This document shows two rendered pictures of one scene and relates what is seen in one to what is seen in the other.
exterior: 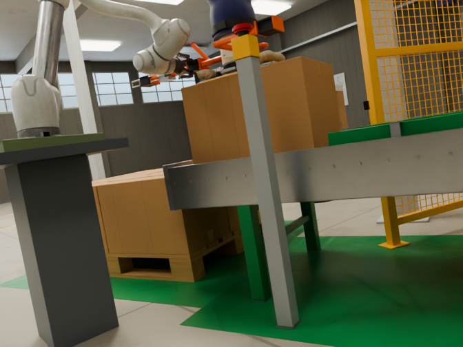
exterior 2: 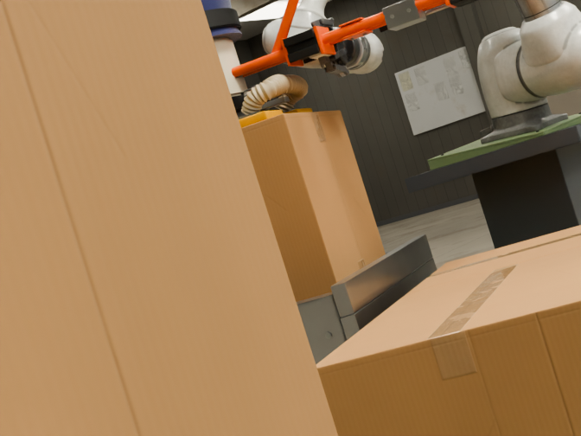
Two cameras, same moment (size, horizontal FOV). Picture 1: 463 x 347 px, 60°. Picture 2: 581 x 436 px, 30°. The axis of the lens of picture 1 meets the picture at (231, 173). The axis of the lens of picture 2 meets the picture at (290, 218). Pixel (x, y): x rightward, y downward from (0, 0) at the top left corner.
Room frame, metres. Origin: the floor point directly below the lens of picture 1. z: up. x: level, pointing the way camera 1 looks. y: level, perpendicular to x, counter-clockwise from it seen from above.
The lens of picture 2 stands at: (4.29, -0.54, 0.77)
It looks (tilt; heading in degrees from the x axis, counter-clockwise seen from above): 0 degrees down; 168
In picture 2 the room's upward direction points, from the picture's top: 18 degrees counter-clockwise
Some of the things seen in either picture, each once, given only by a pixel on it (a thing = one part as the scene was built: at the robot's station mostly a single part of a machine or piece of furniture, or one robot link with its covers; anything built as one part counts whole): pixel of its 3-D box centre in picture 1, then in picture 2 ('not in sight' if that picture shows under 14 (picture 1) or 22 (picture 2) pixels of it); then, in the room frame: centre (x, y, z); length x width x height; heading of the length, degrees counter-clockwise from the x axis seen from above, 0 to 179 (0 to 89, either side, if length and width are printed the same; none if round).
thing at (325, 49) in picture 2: (198, 66); (308, 47); (2.09, 0.08, 1.08); 0.10 x 0.08 x 0.06; 147
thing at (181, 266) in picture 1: (167, 239); not in sight; (2.70, 0.51, 0.07); 1.20 x 1.00 x 0.14; 58
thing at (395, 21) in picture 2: (167, 76); (404, 14); (2.21, 0.26, 1.07); 0.07 x 0.07 x 0.04; 57
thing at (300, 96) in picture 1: (263, 118); (220, 239); (1.88, -0.19, 0.75); 0.60 x 0.40 x 0.40; 58
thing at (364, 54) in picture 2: (165, 64); (347, 49); (1.90, 0.22, 1.07); 0.09 x 0.06 x 0.09; 58
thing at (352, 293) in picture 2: (209, 162); (388, 270); (2.08, 0.10, 0.58); 0.70 x 0.03 x 0.06; 148
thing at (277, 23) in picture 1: (269, 26); not in sight; (1.57, -0.23, 1.08); 0.09 x 0.08 x 0.05; 147
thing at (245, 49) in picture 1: (266, 185); not in sight; (1.35, -0.11, 0.50); 0.07 x 0.07 x 1.00; 58
